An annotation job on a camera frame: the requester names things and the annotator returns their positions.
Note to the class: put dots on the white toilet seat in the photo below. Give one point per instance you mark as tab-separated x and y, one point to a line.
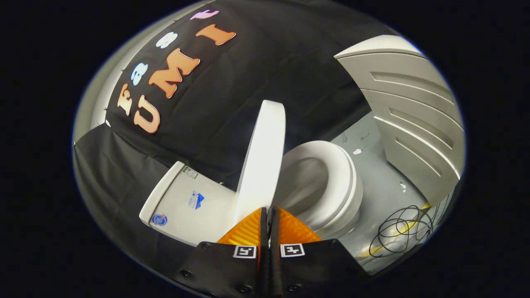
341	174

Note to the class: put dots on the white toilet lid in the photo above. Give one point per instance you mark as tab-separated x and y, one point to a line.
265	157

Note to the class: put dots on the white toilet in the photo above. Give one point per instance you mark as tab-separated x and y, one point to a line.
186	207

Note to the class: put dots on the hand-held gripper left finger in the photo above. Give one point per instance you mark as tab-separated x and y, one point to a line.
264	265

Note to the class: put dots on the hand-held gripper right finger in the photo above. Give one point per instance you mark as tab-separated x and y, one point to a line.
275	265

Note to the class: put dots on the black backdrop cloth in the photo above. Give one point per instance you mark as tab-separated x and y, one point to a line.
248	95

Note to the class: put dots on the white drawer cabinet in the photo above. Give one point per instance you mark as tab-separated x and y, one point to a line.
414	107

